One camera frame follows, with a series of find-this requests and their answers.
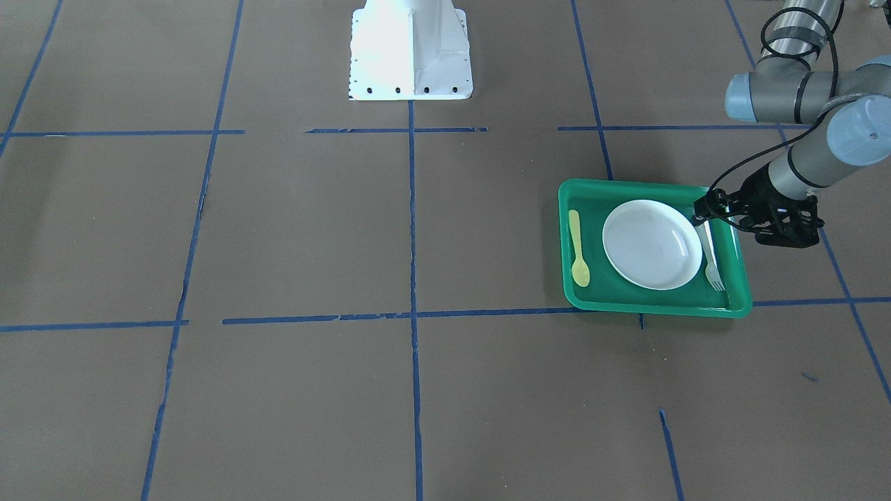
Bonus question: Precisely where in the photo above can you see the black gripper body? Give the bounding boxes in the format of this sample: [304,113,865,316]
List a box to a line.
[727,166,824,248]

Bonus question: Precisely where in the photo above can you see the pale green plastic fork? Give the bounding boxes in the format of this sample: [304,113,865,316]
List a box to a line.
[697,220,726,292]

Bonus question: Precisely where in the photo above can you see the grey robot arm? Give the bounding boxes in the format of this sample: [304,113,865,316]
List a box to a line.
[691,1,890,248]

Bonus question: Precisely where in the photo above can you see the white round plate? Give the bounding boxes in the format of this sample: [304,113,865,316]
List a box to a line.
[601,199,704,291]

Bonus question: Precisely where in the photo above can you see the yellow plastic spoon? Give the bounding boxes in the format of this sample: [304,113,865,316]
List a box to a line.
[567,209,591,287]

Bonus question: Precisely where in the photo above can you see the blue tape strip lengthwise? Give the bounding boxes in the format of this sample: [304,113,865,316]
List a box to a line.
[407,100,424,500]

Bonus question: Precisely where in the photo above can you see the blue tape strip crosswise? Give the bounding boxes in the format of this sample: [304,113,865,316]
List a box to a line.
[1,297,890,334]

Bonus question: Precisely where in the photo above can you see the black cable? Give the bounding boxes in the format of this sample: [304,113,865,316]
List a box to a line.
[710,0,844,209]

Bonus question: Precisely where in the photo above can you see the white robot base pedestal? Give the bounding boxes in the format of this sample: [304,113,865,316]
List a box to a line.
[348,1,474,102]

